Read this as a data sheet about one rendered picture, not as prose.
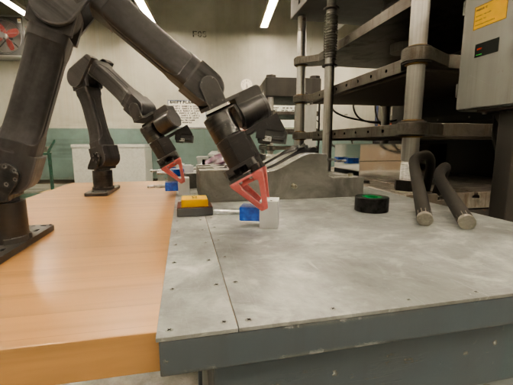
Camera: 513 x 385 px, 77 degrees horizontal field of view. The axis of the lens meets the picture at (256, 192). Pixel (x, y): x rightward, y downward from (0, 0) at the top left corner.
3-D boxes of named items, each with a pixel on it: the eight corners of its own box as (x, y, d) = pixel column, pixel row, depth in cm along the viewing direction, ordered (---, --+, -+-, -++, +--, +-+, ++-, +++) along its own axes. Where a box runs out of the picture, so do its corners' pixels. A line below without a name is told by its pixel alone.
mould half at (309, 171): (200, 202, 89) (198, 153, 87) (196, 189, 114) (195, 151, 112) (362, 196, 100) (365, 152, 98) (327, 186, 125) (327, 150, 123)
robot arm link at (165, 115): (187, 127, 100) (172, 92, 100) (170, 125, 92) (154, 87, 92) (160, 142, 104) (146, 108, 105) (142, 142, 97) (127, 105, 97)
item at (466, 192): (404, 211, 113) (405, 191, 112) (288, 175, 238) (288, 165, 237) (584, 202, 131) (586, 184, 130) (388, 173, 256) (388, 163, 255)
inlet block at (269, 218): (211, 227, 63) (211, 200, 63) (217, 221, 68) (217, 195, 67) (277, 228, 62) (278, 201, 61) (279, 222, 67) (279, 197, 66)
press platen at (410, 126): (411, 170, 110) (415, 118, 107) (290, 156, 234) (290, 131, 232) (593, 166, 128) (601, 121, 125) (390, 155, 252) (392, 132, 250)
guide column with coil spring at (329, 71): (321, 228, 195) (329, -3, 175) (317, 226, 200) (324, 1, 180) (330, 228, 196) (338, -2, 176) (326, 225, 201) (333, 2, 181)
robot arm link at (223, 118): (245, 137, 67) (229, 107, 66) (252, 130, 61) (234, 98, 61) (216, 152, 65) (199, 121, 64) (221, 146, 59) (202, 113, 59)
